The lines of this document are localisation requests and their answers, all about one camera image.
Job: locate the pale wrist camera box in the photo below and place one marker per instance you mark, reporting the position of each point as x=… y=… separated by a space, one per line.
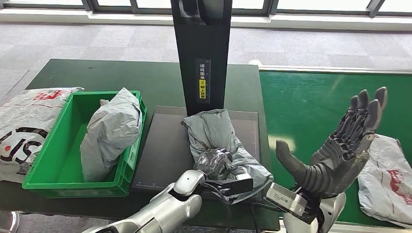
x=284 y=199
x=238 y=186

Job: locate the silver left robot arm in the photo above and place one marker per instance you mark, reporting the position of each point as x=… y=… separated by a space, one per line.
x=167 y=209

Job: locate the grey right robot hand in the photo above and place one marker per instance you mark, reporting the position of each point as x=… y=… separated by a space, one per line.
x=338 y=160

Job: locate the grey parcel with red stripe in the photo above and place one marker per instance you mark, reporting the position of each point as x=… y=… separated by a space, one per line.
x=383 y=186

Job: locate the white grey base part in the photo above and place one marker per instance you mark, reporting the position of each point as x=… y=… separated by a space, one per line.
x=11 y=222

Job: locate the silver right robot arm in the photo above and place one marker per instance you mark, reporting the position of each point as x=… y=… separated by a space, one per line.
x=331 y=212

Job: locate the grey parcel with red smear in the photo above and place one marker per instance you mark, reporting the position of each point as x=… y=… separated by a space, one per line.
x=212 y=128

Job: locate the white window sill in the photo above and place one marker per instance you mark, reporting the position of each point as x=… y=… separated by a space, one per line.
x=322 y=22

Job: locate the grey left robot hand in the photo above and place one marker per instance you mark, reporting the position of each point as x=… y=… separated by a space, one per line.
x=214 y=164

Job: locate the green plastic crate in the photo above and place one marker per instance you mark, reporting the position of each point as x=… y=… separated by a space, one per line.
x=64 y=160

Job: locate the white conveyor frame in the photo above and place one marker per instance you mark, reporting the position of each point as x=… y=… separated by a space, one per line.
x=322 y=69

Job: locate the dark window frame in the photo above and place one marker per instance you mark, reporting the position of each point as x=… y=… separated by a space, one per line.
x=112 y=4

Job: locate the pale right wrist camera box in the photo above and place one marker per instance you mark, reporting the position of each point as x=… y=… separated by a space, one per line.
x=284 y=199

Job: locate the large white printed parcel bag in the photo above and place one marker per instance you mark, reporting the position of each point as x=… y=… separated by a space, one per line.
x=22 y=112

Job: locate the green conveyor belt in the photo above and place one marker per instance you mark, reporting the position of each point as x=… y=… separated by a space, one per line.
x=305 y=103

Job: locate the grey parcel with long tear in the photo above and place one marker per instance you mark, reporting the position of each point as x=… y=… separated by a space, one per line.
x=109 y=135

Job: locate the black inbound scanner machine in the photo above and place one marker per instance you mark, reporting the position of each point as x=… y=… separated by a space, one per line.
x=202 y=38

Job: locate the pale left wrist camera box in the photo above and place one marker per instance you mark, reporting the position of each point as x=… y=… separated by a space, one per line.
x=238 y=186

